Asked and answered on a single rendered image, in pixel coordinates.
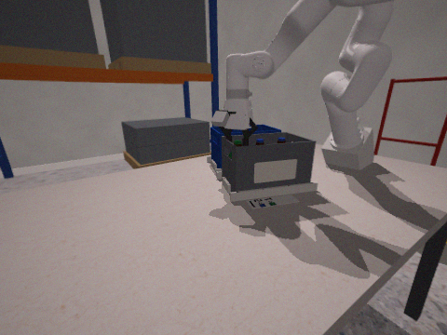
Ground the white paper pick list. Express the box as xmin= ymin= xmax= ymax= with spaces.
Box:
xmin=246 ymin=194 xmax=300 ymax=209

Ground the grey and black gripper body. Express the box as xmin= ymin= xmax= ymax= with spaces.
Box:
xmin=223 ymin=99 xmax=253 ymax=130

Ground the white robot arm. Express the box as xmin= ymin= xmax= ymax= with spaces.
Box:
xmin=226 ymin=0 xmax=394 ymax=150

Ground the blue crate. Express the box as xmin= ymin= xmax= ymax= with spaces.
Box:
xmin=210 ymin=125 xmax=281 ymax=168

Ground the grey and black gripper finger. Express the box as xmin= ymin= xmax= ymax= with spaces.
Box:
xmin=242 ymin=118 xmax=258 ymax=146
xmin=219 ymin=127 xmax=232 ymax=142

